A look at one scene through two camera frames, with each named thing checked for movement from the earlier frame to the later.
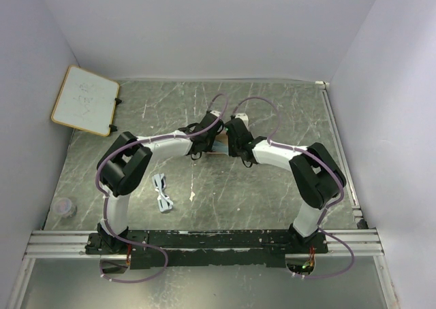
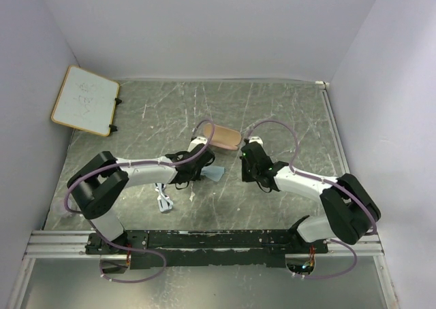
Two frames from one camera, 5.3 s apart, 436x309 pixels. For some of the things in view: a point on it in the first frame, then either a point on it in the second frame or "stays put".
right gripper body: (232, 148) → (248, 173)
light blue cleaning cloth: (219, 147) → (212, 172)
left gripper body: (210, 144) → (197, 175)
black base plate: (207, 247) stays put
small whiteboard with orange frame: (86, 101) stays put
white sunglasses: (165, 203) stays put
